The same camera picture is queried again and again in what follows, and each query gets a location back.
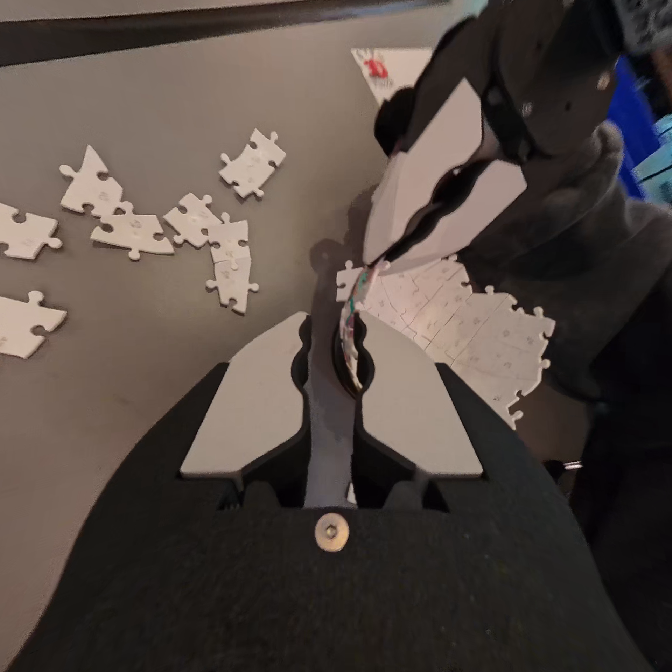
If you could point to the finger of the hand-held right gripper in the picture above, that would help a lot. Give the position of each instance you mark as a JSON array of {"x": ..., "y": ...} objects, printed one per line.
[
  {"x": 420, "y": 173},
  {"x": 472, "y": 210}
]

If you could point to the partly built white puzzle ball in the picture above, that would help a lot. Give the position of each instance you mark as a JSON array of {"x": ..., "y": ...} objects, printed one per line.
[{"x": 472, "y": 330}]

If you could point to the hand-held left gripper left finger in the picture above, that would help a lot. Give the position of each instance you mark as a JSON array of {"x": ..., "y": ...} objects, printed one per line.
[{"x": 252, "y": 420}]

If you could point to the white puzzle pieces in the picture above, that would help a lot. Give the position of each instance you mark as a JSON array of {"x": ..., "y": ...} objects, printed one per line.
[{"x": 131, "y": 231}]

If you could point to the blue plastic bin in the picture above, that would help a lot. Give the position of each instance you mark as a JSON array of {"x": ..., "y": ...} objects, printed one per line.
[{"x": 632, "y": 131}]

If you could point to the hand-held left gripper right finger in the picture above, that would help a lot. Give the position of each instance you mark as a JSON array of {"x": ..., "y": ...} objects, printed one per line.
[{"x": 420, "y": 420}]

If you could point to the printed paper sheet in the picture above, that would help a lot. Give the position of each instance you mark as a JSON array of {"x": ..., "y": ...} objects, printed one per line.
[{"x": 404, "y": 68}]

